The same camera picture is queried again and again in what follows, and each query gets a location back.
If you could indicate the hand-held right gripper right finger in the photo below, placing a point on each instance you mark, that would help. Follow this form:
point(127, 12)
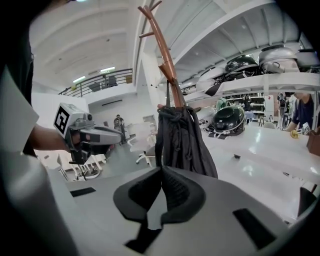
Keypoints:
point(220, 220)

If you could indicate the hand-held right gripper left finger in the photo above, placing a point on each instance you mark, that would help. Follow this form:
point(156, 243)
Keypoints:
point(100, 220)

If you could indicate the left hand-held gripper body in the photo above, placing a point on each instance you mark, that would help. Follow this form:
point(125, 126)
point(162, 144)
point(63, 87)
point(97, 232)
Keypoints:
point(62, 120)

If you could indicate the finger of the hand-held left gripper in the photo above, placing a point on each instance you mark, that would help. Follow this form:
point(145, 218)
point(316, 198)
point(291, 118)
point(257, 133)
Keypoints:
point(111, 136)

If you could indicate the brown wooden coat rack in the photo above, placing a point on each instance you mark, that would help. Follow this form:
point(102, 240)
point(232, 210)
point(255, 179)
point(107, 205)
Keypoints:
point(166, 55)

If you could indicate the person's left forearm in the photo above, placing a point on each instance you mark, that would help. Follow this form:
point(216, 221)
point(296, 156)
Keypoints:
point(47, 140)

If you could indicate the person's left hand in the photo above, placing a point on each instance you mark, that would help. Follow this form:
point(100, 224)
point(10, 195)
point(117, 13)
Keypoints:
point(80, 137)

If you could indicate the black metal balcony railing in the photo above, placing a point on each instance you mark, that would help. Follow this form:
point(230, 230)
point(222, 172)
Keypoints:
point(81, 90)

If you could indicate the white office chair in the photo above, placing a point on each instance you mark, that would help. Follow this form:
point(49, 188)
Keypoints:
point(143, 156)

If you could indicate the person's body in black clothes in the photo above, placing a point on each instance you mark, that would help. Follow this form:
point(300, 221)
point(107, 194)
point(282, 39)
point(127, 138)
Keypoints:
point(23, 75)

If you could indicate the small black object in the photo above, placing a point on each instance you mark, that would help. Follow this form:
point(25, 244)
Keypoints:
point(237, 156)

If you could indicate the white shelving unit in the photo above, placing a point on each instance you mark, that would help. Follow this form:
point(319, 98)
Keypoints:
point(250, 150)

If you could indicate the small yellow object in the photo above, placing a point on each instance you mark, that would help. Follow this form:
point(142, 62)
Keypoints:
point(295, 134)

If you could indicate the small brown box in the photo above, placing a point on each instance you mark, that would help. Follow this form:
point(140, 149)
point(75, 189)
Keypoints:
point(314, 143)

